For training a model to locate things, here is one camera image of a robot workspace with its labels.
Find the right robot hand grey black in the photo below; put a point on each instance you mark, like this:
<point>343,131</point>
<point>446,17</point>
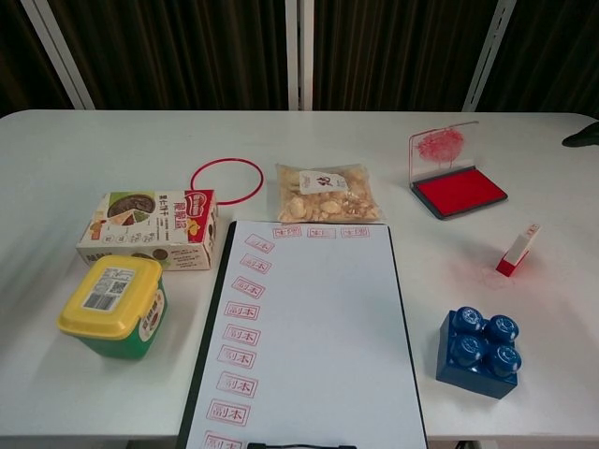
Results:
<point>585,138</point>

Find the red white stamp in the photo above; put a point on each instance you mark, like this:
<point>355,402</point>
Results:
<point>512,255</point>

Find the food carton box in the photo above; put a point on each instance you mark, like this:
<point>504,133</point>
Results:
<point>150,224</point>

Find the red ink pad clear lid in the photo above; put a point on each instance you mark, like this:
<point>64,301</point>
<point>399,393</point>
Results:
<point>458,189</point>

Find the blue building block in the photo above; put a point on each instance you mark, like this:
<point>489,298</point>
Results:
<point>472,369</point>

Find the clear bag of snacks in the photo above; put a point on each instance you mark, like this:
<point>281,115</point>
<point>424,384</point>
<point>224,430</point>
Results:
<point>327,198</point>

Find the white stamped paper sheet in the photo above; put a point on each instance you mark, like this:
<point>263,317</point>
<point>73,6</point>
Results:
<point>318,337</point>

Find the dark brown curtain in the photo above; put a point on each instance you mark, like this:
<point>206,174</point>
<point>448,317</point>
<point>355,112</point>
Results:
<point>187,47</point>

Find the black clipboard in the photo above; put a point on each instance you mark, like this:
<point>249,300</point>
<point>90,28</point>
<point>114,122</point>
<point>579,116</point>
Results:
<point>299,446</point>

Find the green container yellow lid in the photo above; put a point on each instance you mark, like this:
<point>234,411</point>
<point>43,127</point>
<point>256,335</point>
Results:
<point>110,299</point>

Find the white slanted frame post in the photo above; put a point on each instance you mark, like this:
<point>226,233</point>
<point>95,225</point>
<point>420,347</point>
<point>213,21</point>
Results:
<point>489,51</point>
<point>56,51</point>

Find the white upright frame post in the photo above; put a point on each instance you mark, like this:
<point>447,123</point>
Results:
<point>299,51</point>

